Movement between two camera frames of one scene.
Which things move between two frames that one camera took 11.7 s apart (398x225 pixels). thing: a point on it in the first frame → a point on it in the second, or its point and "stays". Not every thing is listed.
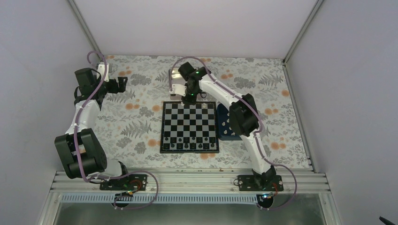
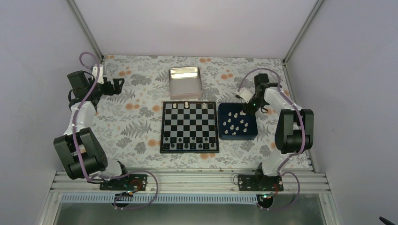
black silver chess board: (189, 128) stays
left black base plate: (134, 182) stays
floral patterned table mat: (128, 116) stays
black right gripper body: (193, 99) → (258, 102)
